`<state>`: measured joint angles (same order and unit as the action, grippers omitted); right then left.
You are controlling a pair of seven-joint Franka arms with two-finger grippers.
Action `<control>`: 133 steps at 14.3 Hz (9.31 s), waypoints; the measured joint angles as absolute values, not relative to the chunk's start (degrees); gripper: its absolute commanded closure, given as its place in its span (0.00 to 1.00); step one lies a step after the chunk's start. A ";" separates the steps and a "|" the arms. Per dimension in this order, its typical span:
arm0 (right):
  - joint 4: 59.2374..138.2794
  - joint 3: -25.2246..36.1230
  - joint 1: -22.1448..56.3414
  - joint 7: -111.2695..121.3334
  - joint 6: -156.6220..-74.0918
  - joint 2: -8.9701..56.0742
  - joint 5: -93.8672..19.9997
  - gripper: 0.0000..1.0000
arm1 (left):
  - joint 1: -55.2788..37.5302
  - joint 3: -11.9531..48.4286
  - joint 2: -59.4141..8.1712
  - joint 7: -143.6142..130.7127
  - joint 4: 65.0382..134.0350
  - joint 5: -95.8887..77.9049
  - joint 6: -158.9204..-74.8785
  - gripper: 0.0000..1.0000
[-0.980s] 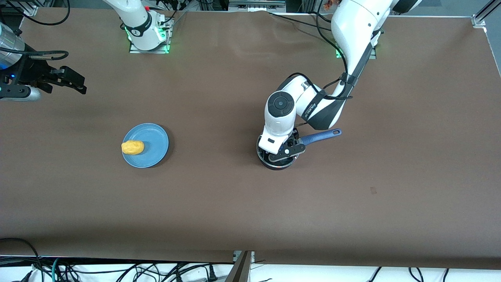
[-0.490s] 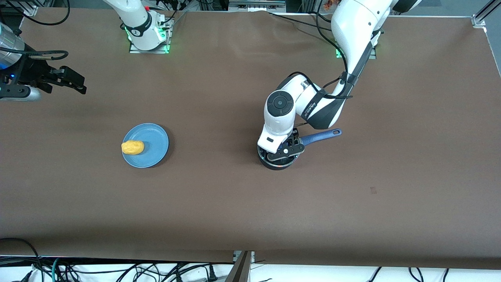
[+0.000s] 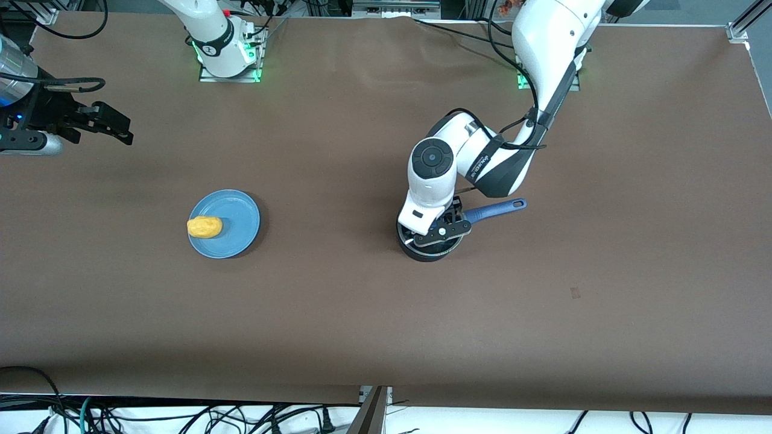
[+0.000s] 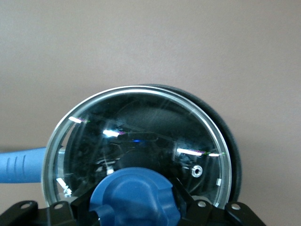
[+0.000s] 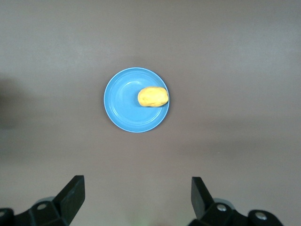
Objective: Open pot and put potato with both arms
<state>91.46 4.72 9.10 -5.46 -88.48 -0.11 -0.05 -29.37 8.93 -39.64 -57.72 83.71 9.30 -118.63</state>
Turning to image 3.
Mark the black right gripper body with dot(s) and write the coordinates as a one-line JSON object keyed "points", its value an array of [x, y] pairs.
{"points": [[53, 112]]}

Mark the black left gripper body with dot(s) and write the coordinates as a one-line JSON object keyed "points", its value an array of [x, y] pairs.
{"points": [[453, 213]]}

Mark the glass lid with blue knob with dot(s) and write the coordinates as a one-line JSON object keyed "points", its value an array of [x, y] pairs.
{"points": [[449, 246]]}

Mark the yellow potato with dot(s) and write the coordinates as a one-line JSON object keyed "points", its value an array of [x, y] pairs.
{"points": [[205, 227]]}

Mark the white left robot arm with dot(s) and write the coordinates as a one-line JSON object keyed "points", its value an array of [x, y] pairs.
{"points": [[543, 42]]}

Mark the brown table cover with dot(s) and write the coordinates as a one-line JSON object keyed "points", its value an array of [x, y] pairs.
{"points": [[362, 150]]}

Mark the blue round plate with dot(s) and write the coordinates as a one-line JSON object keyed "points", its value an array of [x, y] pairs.
{"points": [[238, 232]]}

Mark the grey box with ports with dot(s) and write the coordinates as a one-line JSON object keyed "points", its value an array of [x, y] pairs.
{"points": [[395, 7]]}

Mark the black power plug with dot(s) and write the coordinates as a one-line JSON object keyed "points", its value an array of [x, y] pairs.
{"points": [[327, 421]]}

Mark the small aluminium corner bracket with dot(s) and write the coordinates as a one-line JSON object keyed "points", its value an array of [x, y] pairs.
{"points": [[47, 17]]}

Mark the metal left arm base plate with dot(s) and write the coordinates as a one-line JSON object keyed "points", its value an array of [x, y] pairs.
{"points": [[522, 81]]}

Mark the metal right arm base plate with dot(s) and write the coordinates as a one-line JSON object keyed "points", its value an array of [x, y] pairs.
{"points": [[256, 66]]}

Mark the aluminium profile post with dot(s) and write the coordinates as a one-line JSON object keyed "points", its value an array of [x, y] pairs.
{"points": [[374, 413]]}

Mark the aluminium frame corner profile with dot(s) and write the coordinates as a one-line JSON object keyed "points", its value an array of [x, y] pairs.
{"points": [[745, 24]]}

